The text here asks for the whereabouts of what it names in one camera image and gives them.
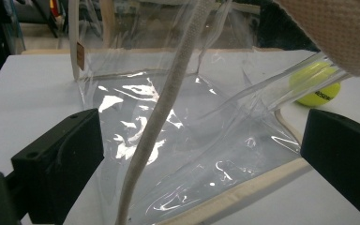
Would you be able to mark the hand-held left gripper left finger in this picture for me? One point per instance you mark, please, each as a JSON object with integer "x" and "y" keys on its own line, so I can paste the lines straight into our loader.
{"x": 61, "y": 159}

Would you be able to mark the yellow tennis ball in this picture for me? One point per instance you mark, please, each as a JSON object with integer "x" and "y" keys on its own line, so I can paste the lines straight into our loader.
{"x": 319, "y": 90}

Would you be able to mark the clear plastic tote bag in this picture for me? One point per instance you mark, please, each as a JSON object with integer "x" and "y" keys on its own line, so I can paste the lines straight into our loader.
{"x": 200, "y": 131}

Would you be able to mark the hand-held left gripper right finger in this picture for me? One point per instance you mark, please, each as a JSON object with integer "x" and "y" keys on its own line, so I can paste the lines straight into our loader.
{"x": 343, "y": 150}

